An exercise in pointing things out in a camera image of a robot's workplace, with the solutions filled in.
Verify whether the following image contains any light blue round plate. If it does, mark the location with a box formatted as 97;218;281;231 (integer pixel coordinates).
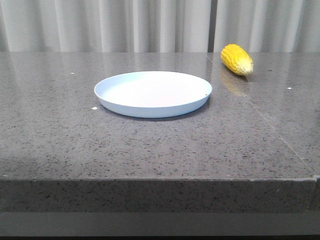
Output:
94;71;213;118

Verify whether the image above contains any yellow corn cob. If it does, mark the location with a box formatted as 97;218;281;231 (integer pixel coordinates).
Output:
220;44;254;76

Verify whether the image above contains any grey pleated curtain right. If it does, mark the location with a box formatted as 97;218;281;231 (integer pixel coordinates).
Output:
213;0;320;53

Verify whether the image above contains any grey pleated curtain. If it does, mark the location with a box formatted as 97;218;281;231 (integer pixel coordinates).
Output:
0;0;217;53
213;0;320;53

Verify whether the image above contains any grey pleated curtain left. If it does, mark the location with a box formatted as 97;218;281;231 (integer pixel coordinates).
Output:
0;0;217;53

